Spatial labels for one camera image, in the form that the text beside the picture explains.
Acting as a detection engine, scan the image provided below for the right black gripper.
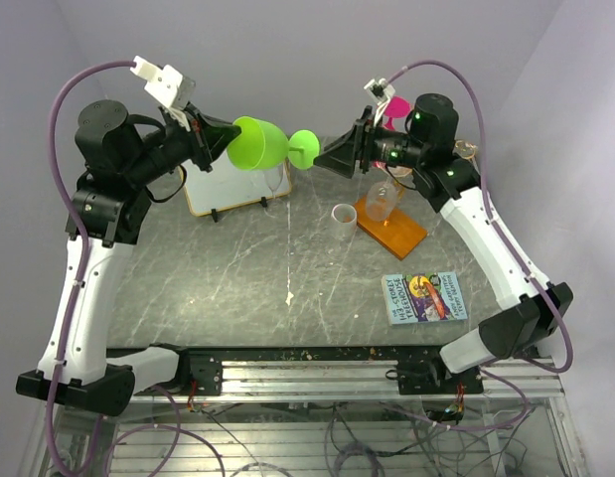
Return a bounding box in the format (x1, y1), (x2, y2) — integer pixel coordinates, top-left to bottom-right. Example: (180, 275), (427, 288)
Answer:
(314, 106), (427, 178)

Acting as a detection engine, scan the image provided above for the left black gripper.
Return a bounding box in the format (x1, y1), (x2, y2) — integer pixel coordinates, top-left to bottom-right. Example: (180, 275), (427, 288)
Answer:
(125, 101), (241, 187)

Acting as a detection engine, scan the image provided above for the green plastic goblet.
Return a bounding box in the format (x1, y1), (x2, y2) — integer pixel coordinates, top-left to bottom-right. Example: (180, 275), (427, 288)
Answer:
(227, 116), (321, 171)

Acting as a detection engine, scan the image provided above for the clear round wine glass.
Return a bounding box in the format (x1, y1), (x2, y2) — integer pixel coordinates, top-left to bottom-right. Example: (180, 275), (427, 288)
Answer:
(366, 167), (411, 222)

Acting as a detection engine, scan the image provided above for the clear tall wine glass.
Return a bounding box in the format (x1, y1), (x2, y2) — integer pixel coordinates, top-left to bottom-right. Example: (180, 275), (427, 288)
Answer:
(262, 164), (284, 198)

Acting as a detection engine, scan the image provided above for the pink plastic goblet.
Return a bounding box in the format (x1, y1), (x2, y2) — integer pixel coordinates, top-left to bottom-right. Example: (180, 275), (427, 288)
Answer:
(384, 96), (411, 130)

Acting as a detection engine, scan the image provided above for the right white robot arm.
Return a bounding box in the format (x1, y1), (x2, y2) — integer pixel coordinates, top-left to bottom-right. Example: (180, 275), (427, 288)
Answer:
(193, 86), (573, 394)

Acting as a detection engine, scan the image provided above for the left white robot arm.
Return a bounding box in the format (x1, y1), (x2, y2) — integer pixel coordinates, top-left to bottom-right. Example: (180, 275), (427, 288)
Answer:
(16, 99), (239, 416)

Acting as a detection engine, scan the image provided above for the wooden rack base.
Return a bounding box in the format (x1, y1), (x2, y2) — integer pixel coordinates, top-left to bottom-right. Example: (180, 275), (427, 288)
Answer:
(354, 197), (427, 260)

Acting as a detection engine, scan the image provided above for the yellow framed whiteboard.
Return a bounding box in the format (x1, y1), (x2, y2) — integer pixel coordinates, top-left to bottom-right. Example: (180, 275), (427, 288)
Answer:
(183, 154), (292, 217)

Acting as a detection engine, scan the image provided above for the black whiteboard stand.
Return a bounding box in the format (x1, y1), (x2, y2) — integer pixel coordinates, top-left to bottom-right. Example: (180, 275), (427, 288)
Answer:
(211, 197), (268, 223)

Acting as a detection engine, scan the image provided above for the treehouse story book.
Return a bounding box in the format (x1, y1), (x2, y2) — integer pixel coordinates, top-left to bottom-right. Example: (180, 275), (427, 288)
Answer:
(382, 271), (468, 326)

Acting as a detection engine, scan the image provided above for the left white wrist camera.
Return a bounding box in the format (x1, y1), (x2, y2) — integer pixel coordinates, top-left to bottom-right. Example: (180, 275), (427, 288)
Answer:
(130, 56), (196, 132)

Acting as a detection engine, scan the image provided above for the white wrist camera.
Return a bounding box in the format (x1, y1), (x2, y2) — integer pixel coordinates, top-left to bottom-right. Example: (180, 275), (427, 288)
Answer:
(130, 56), (196, 132)
(364, 79), (395, 126)

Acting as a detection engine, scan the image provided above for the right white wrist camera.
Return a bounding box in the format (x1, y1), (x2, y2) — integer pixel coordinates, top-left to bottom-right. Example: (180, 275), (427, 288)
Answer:
(364, 79), (395, 126)

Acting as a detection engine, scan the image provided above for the gold wire glass rack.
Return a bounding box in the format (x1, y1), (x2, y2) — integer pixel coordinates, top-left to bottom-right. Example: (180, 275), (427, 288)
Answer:
(379, 140), (481, 213)

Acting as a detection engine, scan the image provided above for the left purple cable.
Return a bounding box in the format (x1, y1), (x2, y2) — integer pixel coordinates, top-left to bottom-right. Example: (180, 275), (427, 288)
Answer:
(44, 60), (224, 477)

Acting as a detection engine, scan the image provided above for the purple cable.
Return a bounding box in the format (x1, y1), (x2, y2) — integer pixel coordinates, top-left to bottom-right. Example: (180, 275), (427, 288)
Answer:
(44, 60), (224, 477)
(381, 60), (575, 431)

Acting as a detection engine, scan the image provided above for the aluminium mounting rail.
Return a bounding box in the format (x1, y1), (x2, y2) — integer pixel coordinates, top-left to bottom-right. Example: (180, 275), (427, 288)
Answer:
(132, 345), (561, 403)

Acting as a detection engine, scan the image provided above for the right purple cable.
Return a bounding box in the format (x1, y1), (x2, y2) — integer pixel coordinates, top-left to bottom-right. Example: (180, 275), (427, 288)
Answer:
(381, 60), (575, 431)

